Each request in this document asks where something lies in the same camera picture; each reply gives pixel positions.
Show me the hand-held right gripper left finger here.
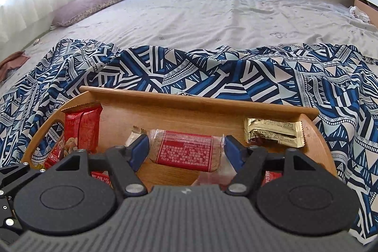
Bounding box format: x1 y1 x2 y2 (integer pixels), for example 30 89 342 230
55 134 150 198

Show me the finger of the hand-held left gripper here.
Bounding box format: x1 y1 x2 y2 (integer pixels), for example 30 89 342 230
0 163 42 234

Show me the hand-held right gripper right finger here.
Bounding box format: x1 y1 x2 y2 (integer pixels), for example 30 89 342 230
224 135 321 197

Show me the small white snack packet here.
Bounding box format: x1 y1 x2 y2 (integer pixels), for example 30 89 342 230
125 125 148 149

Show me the clear packet with red label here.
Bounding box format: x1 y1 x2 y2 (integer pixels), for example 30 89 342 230
261 170 284 186
147 128 237 188

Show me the gold snack packet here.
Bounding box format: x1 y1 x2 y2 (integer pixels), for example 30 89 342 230
243 117 305 149

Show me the brown red wafer bar packet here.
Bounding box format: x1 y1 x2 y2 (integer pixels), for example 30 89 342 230
90 170 113 187

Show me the wooden tray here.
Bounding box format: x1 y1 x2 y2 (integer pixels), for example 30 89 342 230
21 86 339 194

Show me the large red nut packet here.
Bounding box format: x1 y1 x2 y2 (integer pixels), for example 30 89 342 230
44 102 104 170

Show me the blue white patterned cloth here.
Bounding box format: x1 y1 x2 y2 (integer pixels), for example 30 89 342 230
0 37 378 248

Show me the brown cloth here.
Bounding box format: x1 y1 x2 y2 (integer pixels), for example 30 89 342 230
0 51 30 83

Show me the grey bed sheet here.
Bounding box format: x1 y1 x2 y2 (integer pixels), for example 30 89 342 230
0 0 378 99

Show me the mauve floral pillow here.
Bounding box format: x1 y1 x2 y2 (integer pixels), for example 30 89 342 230
51 0 135 28

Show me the crumpled white tissue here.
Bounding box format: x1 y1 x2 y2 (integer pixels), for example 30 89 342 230
348 5 371 24

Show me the wooden bed frame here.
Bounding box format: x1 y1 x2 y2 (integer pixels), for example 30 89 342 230
354 0 378 12

